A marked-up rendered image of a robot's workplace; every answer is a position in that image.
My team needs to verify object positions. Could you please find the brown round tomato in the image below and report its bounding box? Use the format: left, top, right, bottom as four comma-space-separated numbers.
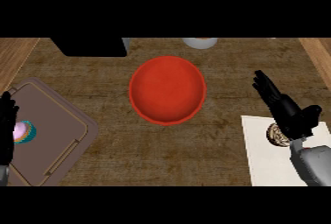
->
265, 122, 293, 148

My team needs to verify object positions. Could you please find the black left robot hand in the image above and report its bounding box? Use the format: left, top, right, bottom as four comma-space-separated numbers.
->
0, 90, 21, 167

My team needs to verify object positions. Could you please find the brown tray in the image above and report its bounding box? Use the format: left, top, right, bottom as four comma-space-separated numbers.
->
3, 76, 101, 187

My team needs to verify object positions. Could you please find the pink cupcake with teal wrapper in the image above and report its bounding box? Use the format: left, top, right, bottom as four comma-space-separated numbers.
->
12, 120, 37, 144

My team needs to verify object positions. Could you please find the white placemat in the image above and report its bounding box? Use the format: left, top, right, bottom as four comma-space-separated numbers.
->
239, 115, 331, 187

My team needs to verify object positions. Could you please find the black appliance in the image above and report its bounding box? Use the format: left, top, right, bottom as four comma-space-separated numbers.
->
49, 38, 132, 58

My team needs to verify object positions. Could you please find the white cup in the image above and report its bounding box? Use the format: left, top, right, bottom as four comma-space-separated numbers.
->
180, 38, 220, 50

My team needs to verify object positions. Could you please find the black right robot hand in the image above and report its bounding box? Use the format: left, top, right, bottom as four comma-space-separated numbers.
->
251, 69, 324, 141

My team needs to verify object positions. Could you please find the red bowl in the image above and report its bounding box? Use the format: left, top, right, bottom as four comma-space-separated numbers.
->
129, 55, 208, 127

